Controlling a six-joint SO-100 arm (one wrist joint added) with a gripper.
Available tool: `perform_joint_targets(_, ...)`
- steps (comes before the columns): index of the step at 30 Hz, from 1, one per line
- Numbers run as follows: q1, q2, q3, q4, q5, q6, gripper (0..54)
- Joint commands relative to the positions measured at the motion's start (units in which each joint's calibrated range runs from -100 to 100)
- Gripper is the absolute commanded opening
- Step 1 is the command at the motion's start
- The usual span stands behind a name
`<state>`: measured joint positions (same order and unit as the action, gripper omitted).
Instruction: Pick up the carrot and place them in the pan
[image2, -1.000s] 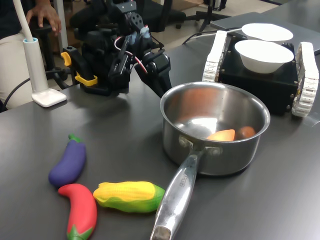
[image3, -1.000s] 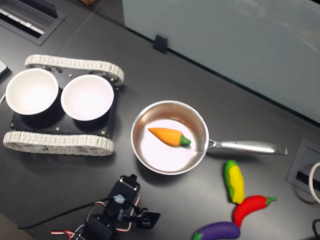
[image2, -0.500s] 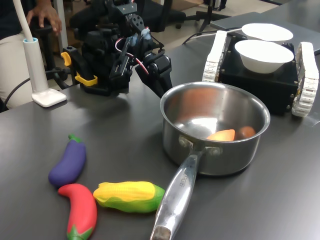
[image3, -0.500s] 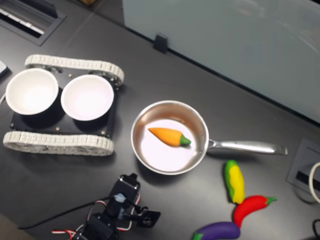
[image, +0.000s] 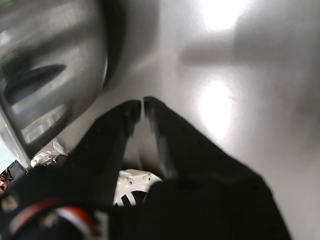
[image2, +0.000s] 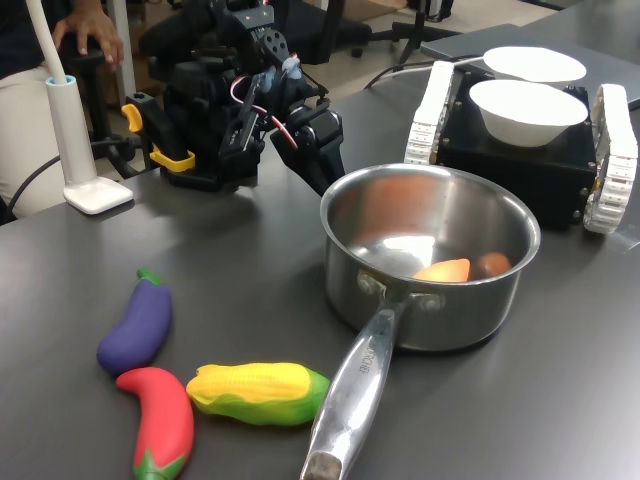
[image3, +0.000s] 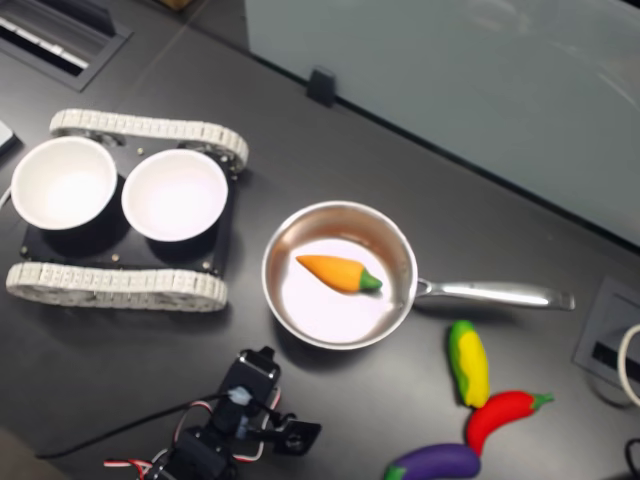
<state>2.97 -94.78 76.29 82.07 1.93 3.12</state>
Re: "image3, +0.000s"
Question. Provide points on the orange toy carrot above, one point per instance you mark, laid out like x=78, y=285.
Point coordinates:
x=335, y=272

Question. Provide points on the black vehicle with white tracks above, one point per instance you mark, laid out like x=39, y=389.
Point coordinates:
x=125, y=255

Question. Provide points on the white bowl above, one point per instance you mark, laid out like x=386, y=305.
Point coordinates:
x=175, y=195
x=65, y=182

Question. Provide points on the purple toy aubergine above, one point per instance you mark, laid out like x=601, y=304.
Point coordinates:
x=440, y=462

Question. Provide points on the yellow green toy corn cob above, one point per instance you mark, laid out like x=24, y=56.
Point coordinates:
x=470, y=365

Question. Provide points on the red toy chilli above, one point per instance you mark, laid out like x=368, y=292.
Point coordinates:
x=500, y=415

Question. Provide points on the black partition clip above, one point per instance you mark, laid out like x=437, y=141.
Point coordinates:
x=320, y=85

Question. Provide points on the grey laptop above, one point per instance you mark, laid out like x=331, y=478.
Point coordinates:
x=7, y=137

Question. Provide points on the frosted glass desk partition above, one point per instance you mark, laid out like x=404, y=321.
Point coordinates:
x=450, y=75

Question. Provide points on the black wrist camera board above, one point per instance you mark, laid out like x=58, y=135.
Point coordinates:
x=300, y=436

